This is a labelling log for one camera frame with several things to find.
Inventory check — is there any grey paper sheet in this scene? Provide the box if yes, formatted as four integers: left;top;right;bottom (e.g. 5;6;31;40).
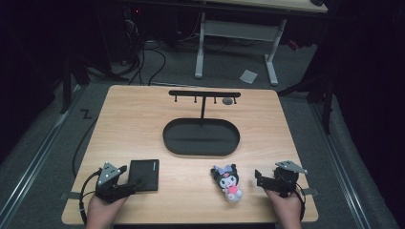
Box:
239;69;259;85

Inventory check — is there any person's left hand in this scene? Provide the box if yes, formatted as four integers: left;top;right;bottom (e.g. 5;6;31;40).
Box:
85;194;129;227

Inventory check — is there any black floor cable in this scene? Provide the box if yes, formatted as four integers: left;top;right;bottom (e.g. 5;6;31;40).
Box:
72;116;99;178

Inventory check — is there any bundle of black cables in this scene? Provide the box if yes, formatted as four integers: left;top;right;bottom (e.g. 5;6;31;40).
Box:
122;18;167;87

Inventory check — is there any black metal stand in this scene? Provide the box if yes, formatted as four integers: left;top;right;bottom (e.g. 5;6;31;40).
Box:
276;71;337;135
58;52;92;115

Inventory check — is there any right hand-held gripper cable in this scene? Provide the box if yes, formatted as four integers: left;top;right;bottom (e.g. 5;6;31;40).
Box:
293;181;308;222

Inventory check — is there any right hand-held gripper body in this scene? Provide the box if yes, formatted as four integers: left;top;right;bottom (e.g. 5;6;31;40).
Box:
263;159;309;198

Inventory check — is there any grey tape strip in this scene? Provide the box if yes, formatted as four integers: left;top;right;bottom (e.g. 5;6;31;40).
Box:
59;191;84;201
301;187;320;198

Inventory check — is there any hand-held gripper cable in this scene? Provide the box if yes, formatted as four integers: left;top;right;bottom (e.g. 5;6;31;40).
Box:
293;181;308;222
78;169;103;225

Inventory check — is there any metal floor rail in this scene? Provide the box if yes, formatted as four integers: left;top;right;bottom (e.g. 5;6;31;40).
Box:
0;85;86;221
309;100;373;229

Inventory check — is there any black and pink plush toy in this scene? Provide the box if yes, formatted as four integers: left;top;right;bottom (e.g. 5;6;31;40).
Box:
209;163;244;203

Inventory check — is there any left hand-held gripper cable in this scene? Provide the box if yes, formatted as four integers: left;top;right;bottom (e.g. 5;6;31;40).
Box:
78;169;103;225

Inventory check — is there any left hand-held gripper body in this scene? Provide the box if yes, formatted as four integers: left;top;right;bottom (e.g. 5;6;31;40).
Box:
95;161;137;204

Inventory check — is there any black tray with hook rack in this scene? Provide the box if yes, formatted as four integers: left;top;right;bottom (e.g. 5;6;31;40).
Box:
161;90;242;157

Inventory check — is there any white-framed desk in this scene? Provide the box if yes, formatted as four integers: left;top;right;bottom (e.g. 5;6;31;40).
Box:
194;0;329;88

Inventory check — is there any black wallet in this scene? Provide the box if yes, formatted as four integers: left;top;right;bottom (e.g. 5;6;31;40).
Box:
126;158;160;193

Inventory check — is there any person's right hand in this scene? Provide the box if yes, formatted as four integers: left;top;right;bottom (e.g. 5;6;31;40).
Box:
265;188;303;227

